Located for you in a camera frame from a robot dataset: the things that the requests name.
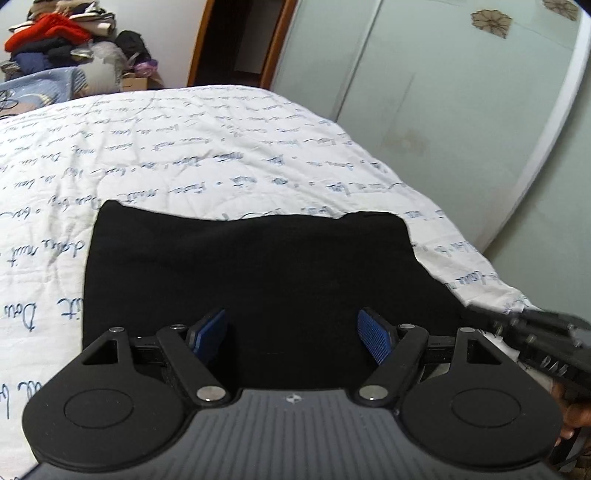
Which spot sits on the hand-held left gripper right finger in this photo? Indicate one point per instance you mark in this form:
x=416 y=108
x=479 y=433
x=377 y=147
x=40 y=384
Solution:
x=376 y=334

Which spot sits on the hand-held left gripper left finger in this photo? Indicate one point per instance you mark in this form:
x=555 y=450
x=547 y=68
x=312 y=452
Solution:
x=210 y=333

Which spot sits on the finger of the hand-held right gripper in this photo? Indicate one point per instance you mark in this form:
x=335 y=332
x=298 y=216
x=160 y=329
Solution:
x=489 y=321

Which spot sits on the black pants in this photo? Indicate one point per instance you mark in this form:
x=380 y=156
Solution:
x=277 y=277

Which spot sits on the person's right hand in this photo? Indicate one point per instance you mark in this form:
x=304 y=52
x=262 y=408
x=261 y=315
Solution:
x=569 y=413

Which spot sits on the white script-printed quilt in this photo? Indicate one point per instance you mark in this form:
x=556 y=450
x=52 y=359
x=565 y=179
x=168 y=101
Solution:
x=207 y=152

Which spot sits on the frosted wardrobe sliding door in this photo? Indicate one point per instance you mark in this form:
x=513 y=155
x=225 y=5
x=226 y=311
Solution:
x=461 y=115

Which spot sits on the cardboard box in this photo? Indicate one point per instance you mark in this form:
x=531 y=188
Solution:
x=136 y=83

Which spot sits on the purple cloth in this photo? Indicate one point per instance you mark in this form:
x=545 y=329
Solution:
x=147 y=68

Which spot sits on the grey plastic bag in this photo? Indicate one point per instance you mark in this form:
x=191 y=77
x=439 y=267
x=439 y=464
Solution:
x=104 y=69

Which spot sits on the black bag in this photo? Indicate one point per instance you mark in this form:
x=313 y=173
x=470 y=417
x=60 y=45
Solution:
x=134 y=46

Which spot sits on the blue patterned blanket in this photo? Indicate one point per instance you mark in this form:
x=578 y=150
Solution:
x=41 y=87

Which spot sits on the pile of folded clothes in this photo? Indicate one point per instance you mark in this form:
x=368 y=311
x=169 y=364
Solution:
x=60 y=27

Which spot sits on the red knitted garment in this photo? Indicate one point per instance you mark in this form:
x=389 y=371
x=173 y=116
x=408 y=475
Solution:
x=46 y=31

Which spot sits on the wooden door frame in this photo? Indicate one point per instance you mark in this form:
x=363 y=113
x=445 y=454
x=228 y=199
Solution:
x=198 y=46

